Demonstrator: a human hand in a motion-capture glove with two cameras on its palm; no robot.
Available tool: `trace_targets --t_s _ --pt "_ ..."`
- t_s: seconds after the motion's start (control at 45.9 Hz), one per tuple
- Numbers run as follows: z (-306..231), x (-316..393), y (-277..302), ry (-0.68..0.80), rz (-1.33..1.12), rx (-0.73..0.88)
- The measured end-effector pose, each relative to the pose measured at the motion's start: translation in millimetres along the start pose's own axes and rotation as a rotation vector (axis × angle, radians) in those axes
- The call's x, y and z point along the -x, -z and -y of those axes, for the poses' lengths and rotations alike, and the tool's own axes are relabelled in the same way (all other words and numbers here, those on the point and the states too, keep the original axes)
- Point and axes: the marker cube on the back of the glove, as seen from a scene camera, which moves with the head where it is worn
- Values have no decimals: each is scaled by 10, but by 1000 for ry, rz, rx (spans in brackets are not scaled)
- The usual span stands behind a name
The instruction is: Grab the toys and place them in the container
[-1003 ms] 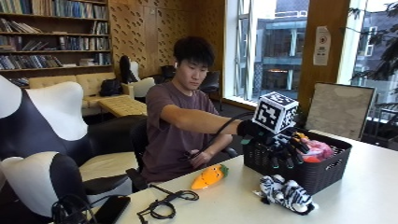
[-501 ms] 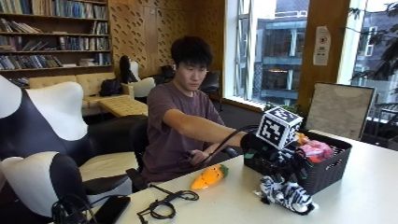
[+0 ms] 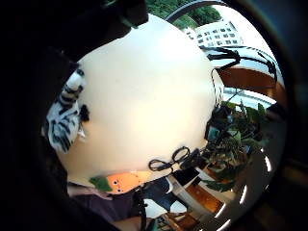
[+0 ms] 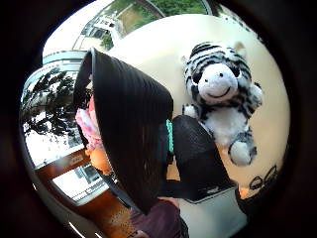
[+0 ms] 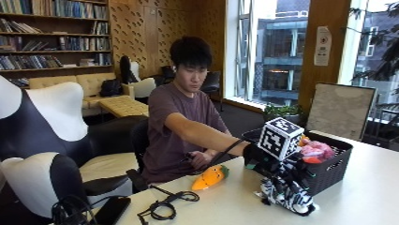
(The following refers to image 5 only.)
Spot rows of shelved books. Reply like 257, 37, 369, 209
0, 0, 113, 88

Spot black glove cable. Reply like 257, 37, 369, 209
190, 139, 247, 176

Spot black lounge chair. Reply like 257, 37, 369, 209
201, 70, 225, 95

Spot the person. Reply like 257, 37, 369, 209
141, 36, 250, 186

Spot orange carrot soft toy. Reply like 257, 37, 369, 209
190, 164, 230, 192

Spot black plastic basket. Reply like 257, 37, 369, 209
241, 127, 354, 197

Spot zebra soft toy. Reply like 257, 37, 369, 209
254, 174, 319, 218

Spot beige tufted sofa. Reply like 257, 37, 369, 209
28, 72, 137, 117

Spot beige tufted ottoman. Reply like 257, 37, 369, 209
97, 96, 150, 119

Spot black office chair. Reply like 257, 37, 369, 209
126, 118, 152, 193

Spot framed grey board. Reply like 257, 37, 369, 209
306, 82, 378, 143

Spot bundle of black cables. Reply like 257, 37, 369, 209
49, 195, 103, 225

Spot green potted plant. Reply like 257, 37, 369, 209
262, 103, 306, 126

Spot coiled black cable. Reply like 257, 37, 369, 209
136, 184, 201, 225

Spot pink soft toy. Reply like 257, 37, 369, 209
299, 139, 337, 161

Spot large glass window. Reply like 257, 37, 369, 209
224, 0, 311, 109

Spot white paper wall sign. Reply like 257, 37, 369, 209
313, 25, 333, 68

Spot wooden bookshelf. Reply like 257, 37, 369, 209
0, 0, 114, 89

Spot small white and black armchair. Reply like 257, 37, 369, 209
118, 55, 157, 99

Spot white cube with black markers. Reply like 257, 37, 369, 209
255, 116, 306, 162

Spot black backpack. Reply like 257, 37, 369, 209
99, 78, 125, 98

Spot black phone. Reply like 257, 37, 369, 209
91, 196, 132, 225

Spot large white and black armchair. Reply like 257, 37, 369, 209
0, 74, 150, 176
0, 151, 134, 225

